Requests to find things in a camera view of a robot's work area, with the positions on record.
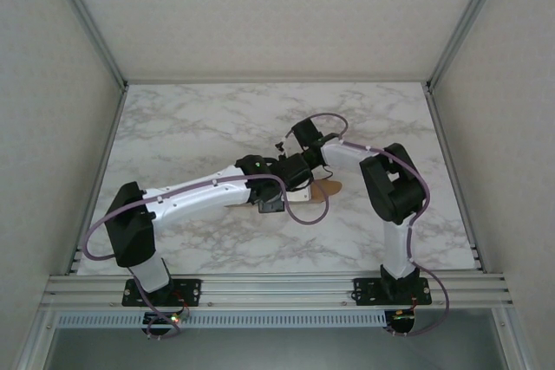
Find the brown cardboard box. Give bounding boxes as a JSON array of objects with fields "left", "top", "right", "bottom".
[{"left": 225, "top": 179, "right": 343, "bottom": 210}]

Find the left circuit board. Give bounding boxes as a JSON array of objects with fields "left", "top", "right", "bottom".
[{"left": 142, "top": 311, "right": 186, "bottom": 328}]

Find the circuit board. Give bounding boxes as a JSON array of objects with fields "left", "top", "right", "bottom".
[
  {"left": 387, "top": 308, "right": 418, "bottom": 337},
  {"left": 142, "top": 311, "right": 186, "bottom": 328}
]

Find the right circuit board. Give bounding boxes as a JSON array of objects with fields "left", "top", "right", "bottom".
[{"left": 387, "top": 308, "right": 418, "bottom": 337}]

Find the aluminium back rail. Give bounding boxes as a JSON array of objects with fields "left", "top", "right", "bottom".
[{"left": 124, "top": 77, "right": 431, "bottom": 86}]

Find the aluminium front rail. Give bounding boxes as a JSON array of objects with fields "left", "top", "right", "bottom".
[{"left": 42, "top": 272, "right": 515, "bottom": 313}]

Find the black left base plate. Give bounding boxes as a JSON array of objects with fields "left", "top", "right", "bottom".
[{"left": 121, "top": 277, "right": 203, "bottom": 307}]

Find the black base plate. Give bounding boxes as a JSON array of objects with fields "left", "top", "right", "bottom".
[
  {"left": 353, "top": 276, "right": 434, "bottom": 306},
  {"left": 121, "top": 277, "right": 203, "bottom": 307}
]

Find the slotted grey cable duct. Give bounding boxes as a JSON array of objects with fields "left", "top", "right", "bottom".
[{"left": 55, "top": 311, "right": 388, "bottom": 328}]

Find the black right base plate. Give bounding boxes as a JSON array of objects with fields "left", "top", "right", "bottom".
[{"left": 353, "top": 276, "right": 434, "bottom": 306}]

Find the aluminium side rail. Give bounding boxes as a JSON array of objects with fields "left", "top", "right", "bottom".
[
  {"left": 69, "top": 83, "right": 129, "bottom": 276},
  {"left": 424, "top": 83, "right": 485, "bottom": 271}
]

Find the aluminium frame post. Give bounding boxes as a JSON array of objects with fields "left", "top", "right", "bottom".
[
  {"left": 16, "top": 311, "right": 60, "bottom": 370},
  {"left": 42, "top": 0, "right": 129, "bottom": 90},
  {"left": 426, "top": 0, "right": 513, "bottom": 90},
  {"left": 493, "top": 307, "right": 528, "bottom": 370}
]

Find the aluminium lower frame post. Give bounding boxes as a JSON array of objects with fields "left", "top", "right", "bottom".
[
  {"left": 493, "top": 307, "right": 528, "bottom": 370},
  {"left": 16, "top": 311, "right": 60, "bottom": 370}
]

